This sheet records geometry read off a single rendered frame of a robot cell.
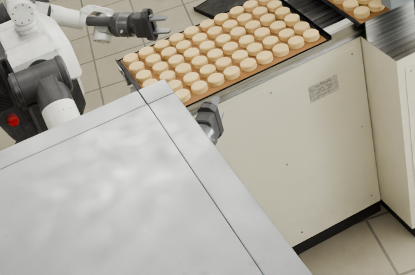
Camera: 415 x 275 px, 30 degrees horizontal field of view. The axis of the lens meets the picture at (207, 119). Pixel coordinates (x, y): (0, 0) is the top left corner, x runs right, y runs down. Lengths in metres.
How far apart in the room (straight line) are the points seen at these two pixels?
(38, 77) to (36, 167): 1.32
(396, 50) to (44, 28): 1.06
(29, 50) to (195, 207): 1.57
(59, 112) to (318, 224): 1.26
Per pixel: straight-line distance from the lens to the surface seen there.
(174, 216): 0.63
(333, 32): 2.50
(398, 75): 2.47
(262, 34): 2.50
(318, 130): 2.65
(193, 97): 2.34
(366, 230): 3.06
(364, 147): 2.82
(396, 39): 2.52
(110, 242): 0.63
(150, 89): 0.78
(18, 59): 2.17
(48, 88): 2.03
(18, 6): 2.17
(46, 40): 2.18
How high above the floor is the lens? 2.25
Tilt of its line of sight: 37 degrees down
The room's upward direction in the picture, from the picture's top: 16 degrees counter-clockwise
